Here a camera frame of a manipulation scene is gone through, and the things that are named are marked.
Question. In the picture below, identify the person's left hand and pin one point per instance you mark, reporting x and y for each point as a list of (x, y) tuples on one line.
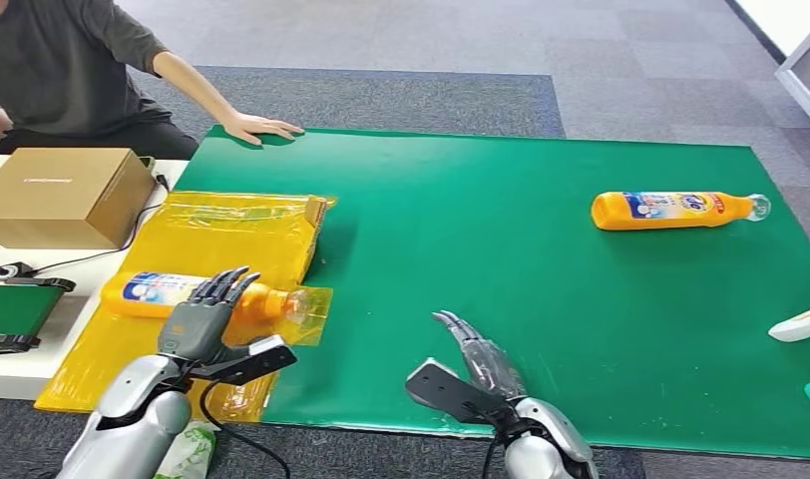
[(256, 127)]

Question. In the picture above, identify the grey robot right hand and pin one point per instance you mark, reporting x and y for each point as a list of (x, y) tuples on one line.
[(487, 367)]

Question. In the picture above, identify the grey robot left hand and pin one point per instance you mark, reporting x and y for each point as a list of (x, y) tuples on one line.
[(193, 327)]

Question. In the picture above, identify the orange detergent bottle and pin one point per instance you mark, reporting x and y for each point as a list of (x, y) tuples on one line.
[(669, 210), (147, 294)]

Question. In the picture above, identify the person's left forearm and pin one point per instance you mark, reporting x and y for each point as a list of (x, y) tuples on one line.
[(193, 89)]

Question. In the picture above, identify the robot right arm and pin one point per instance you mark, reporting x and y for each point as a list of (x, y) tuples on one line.
[(544, 449)]

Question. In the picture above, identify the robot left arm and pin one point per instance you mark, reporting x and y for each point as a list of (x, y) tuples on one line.
[(134, 423)]

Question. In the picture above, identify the yellow film wrapped cardboard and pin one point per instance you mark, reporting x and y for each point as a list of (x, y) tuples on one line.
[(233, 238)]

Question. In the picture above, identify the green table mat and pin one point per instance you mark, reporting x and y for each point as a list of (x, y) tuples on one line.
[(478, 264)]

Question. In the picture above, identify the green white plastic bag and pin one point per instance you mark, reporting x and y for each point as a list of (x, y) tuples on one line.
[(190, 453)]

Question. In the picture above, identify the white side table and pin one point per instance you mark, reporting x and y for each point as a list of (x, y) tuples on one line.
[(22, 370)]

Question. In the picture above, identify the small green belt conveyor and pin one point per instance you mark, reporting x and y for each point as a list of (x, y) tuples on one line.
[(15, 311)]

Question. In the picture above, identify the brown cardboard box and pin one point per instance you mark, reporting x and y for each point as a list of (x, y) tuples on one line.
[(61, 198)]

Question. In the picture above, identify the black flat device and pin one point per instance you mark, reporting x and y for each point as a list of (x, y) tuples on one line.
[(5, 272)]

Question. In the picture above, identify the person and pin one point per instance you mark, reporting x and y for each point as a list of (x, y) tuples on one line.
[(55, 73)]

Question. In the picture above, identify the white framed screen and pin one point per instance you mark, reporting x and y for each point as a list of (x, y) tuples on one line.
[(808, 73)]

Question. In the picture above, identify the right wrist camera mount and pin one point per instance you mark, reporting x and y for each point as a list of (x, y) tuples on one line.
[(445, 393)]

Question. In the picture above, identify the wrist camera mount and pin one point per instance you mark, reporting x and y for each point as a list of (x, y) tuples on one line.
[(445, 393), (259, 362)]

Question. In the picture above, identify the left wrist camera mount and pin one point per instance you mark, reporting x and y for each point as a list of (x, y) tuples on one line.
[(259, 362)]

